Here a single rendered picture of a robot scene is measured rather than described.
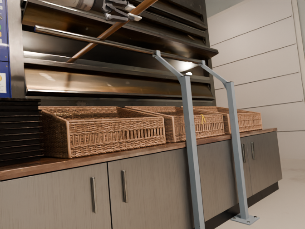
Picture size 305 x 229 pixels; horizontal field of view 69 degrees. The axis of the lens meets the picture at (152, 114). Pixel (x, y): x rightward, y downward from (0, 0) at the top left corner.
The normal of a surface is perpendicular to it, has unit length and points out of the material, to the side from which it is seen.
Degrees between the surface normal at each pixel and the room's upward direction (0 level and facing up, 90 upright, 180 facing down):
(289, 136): 90
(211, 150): 90
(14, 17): 90
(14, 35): 90
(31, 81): 70
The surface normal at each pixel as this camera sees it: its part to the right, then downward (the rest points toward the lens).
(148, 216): 0.65, -0.11
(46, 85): 0.58, -0.44
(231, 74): -0.71, 0.02
